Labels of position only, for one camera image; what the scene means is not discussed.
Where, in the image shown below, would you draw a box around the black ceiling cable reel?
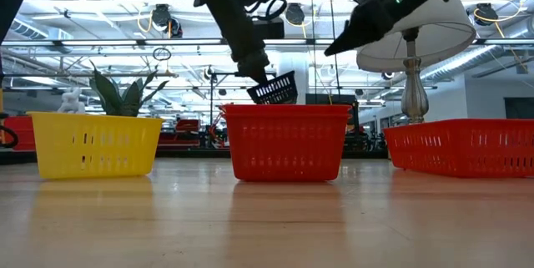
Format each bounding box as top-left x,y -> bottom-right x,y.
285,3 -> 306,27
474,3 -> 498,28
150,3 -> 173,28

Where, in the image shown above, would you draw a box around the black wall screen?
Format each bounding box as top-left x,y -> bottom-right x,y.
503,97 -> 534,119

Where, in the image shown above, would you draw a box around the black cable loop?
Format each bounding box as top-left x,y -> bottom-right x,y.
0,112 -> 20,149

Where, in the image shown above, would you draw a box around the black aluminium table frame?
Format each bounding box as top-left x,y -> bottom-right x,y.
0,149 -> 391,165

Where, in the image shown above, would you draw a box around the red plastic basket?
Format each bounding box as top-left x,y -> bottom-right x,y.
382,118 -> 534,179
219,104 -> 353,183

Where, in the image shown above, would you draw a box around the red background machine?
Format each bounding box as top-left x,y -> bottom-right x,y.
158,118 -> 202,149

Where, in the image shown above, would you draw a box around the white statue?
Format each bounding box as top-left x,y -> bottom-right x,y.
57,87 -> 87,114

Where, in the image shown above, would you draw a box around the green snake plant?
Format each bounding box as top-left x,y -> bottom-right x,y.
88,59 -> 170,118

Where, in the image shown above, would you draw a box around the white lamp shade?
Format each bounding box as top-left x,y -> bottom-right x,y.
355,0 -> 477,73

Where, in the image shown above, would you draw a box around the yellow plastic basket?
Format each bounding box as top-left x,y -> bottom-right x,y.
28,111 -> 164,180

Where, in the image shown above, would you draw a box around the black plastic basket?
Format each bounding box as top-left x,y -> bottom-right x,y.
245,70 -> 300,106

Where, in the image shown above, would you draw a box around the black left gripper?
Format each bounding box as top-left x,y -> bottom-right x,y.
199,0 -> 286,87

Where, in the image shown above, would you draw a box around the silver lamp base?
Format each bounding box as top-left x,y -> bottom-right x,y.
400,27 -> 431,125

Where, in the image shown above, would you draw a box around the red storage boxes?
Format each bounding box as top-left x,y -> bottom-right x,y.
3,115 -> 35,152

